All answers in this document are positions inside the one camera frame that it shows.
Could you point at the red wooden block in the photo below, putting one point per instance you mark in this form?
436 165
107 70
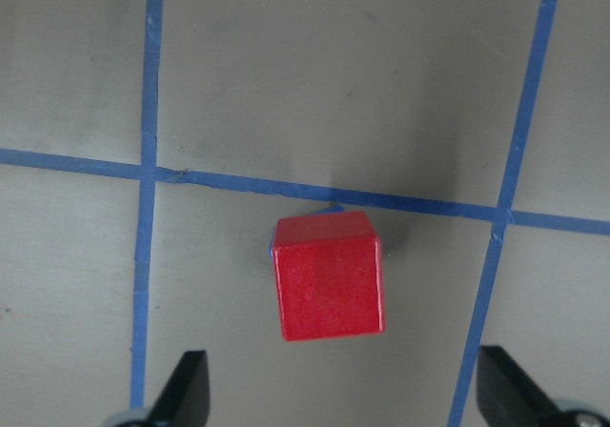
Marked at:
329 276

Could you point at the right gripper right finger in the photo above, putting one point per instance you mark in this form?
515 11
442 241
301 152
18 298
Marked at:
507 396

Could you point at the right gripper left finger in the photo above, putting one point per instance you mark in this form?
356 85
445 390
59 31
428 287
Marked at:
185 399

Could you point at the blue wooden block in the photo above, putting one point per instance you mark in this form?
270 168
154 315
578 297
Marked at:
329 210

